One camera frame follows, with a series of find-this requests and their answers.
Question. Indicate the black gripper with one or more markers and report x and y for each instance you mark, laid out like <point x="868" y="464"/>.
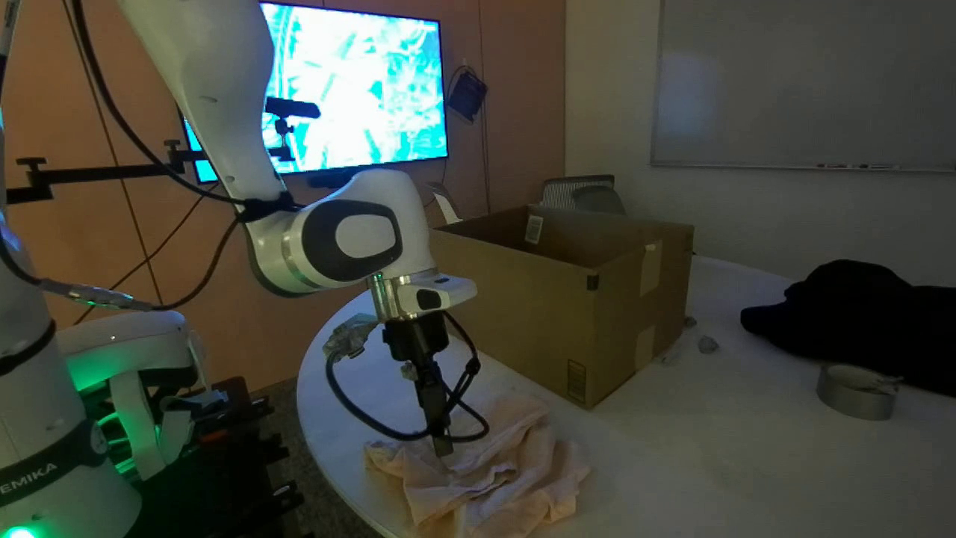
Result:
<point x="420" y="338"/>

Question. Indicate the peach shirt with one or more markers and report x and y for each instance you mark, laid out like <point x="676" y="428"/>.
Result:
<point x="498" y="467"/>

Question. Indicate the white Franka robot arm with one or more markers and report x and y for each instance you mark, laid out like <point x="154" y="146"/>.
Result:
<point x="339" y="240"/>

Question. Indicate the brown cardboard box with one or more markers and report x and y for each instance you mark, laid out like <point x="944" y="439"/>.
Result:
<point x="540" y="310"/>

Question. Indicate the black equipment rack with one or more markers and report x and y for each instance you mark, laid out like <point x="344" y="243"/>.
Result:
<point x="218" y="467"/>

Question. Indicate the grey chair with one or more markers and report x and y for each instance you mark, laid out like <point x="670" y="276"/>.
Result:
<point x="584" y="196"/>

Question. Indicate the grey tape roll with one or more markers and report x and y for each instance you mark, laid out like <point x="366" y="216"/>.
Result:
<point x="855" y="397"/>

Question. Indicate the black garment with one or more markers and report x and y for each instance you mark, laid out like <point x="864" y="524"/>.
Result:
<point x="855" y="316"/>

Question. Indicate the small dark wall device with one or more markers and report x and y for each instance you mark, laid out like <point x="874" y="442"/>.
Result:
<point x="468" y="90"/>

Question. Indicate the wall monitor with teal picture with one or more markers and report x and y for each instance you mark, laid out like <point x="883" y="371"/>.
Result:
<point x="377" y="90"/>

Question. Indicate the black camera on mount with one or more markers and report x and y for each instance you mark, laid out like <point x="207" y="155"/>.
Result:
<point x="290" y="108"/>

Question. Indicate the white wall whiteboard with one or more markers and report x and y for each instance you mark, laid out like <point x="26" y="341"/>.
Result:
<point x="795" y="80"/>

